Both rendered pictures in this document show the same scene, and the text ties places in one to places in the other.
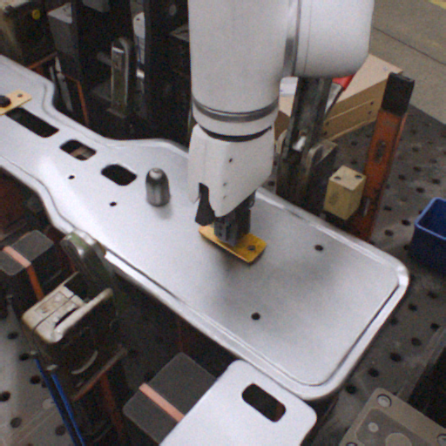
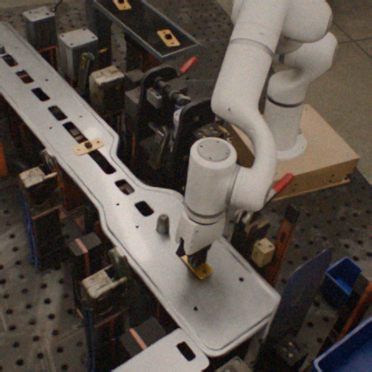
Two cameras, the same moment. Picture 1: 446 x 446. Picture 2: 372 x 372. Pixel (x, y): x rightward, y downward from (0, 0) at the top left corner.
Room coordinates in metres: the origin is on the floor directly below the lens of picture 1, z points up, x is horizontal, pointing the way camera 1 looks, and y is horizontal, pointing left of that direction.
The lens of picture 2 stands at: (-0.28, -0.08, 2.02)
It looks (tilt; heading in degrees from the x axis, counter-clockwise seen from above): 46 degrees down; 8
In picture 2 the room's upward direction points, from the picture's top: 7 degrees clockwise
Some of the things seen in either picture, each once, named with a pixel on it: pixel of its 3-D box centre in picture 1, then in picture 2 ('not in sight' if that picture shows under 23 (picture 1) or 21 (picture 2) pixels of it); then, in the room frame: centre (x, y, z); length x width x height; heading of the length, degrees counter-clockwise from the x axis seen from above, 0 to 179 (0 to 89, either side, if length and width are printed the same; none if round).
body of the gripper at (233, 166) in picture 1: (233, 152); (202, 224); (0.46, -0.02, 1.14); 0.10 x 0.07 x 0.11; 141
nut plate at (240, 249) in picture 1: (232, 234); (196, 261); (0.46, -0.01, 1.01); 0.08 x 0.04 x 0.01; 51
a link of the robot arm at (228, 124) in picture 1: (236, 101); (206, 203); (0.46, -0.02, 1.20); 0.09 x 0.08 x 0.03; 141
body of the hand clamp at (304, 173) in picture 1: (295, 233); (241, 263); (0.58, -0.12, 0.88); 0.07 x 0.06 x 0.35; 141
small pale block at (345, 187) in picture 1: (327, 272); (251, 291); (0.50, -0.16, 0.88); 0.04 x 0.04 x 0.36; 51
